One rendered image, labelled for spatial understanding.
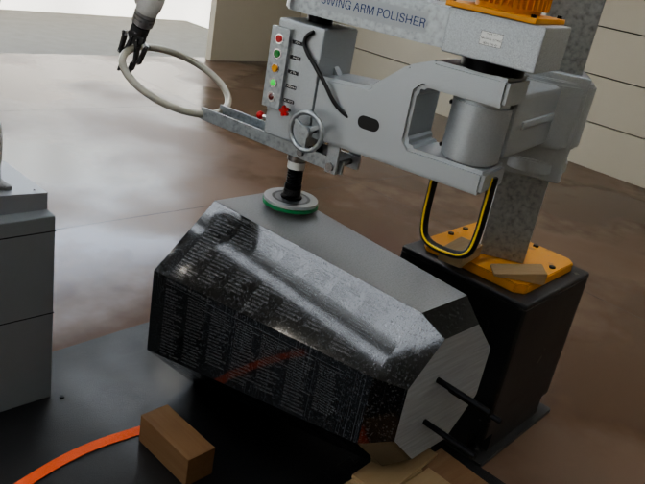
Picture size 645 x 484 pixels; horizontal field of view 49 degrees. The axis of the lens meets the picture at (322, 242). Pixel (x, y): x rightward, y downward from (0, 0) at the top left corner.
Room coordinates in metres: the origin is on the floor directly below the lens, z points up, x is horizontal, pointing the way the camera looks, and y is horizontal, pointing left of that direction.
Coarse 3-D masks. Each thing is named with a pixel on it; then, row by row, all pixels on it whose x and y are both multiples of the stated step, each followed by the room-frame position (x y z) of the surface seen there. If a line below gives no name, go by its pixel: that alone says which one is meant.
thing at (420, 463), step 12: (420, 456) 2.06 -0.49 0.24; (432, 456) 2.08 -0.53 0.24; (372, 468) 1.96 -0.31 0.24; (384, 468) 1.97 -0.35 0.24; (396, 468) 1.98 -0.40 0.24; (408, 468) 1.99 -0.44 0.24; (420, 468) 2.01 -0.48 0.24; (360, 480) 1.88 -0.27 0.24; (372, 480) 1.89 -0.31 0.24; (384, 480) 1.91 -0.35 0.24; (396, 480) 1.92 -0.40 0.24
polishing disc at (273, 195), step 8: (264, 192) 2.60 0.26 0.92; (272, 192) 2.62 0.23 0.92; (280, 192) 2.64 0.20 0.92; (304, 192) 2.69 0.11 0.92; (272, 200) 2.53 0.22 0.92; (280, 200) 2.55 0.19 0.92; (304, 200) 2.60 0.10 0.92; (312, 200) 2.62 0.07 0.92; (288, 208) 2.50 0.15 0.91; (296, 208) 2.50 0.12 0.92; (304, 208) 2.52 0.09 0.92; (312, 208) 2.55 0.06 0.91
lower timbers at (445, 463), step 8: (440, 448) 2.28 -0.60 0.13; (440, 456) 2.23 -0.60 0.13; (448, 456) 2.24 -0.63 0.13; (432, 464) 2.18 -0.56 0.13; (440, 464) 2.19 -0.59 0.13; (448, 464) 2.20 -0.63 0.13; (456, 464) 2.21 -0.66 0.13; (440, 472) 2.14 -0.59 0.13; (448, 472) 2.15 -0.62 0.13; (456, 472) 2.16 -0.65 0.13; (464, 472) 2.16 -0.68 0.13; (472, 472) 2.17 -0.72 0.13; (448, 480) 2.10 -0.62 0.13; (456, 480) 2.11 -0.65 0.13; (464, 480) 2.12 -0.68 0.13; (472, 480) 2.13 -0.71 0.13; (480, 480) 2.14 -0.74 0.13
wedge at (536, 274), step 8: (496, 264) 2.63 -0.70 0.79; (504, 264) 2.63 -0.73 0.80; (512, 264) 2.63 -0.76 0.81; (520, 264) 2.63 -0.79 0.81; (528, 264) 2.63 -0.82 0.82; (536, 264) 2.63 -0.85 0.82; (496, 272) 2.56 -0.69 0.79; (504, 272) 2.56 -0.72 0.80; (512, 272) 2.56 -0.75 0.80; (520, 272) 2.56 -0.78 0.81; (528, 272) 2.56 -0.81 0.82; (536, 272) 2.56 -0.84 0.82; (544, 272) 2.56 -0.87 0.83; (520, 280) 2.54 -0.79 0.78; (528, 280) 2.54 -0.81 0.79; (536, 280) 2.54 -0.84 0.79; (544, 280) 2.54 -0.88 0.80
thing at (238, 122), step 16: (208, 112) 2.76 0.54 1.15; (224, 112) 2.86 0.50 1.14; (240, 112) 2.82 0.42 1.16; (224, 128) 2.72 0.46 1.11; (240, 128) 2.68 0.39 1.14; (256, 128) 2.64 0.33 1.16; (272, 144) 2.59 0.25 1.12; (288, 144) 2.56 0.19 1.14; (320, 160) 2.48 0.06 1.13; (352, 160) 2.54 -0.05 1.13
